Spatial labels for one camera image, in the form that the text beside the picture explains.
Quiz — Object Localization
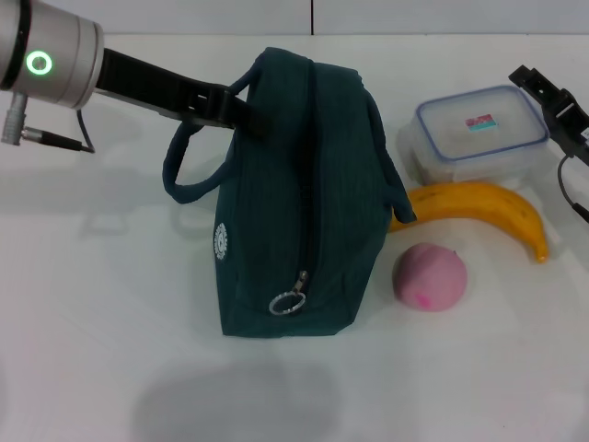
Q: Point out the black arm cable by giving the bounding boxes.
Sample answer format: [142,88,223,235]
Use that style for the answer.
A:
[556,154,589,216]
[0,91,97,156]

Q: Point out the pink peach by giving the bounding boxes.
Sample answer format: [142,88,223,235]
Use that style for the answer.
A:
[391,244,468,313]

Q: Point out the yellow banana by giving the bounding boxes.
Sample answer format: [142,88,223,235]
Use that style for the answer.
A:
[388,180,550,264]

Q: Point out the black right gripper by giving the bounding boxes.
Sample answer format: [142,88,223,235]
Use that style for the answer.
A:
[508,64,589,167]

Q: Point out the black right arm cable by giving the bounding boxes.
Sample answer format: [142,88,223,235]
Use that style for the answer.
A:
[556,154,589,216]

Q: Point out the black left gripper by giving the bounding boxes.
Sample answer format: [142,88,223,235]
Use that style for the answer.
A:
[95,48,271,139]

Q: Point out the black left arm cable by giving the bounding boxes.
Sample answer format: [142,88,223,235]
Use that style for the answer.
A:
[0,91,97,156]

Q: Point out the silver zipper pull ring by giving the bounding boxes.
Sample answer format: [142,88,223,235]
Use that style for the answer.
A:
[268,270,310,318]

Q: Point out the clear plastic food container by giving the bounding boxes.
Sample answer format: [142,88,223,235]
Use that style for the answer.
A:
[398,86,552,186]

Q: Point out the dark teal fabric bag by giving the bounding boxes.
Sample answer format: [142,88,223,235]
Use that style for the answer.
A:
[161,45,418,338]

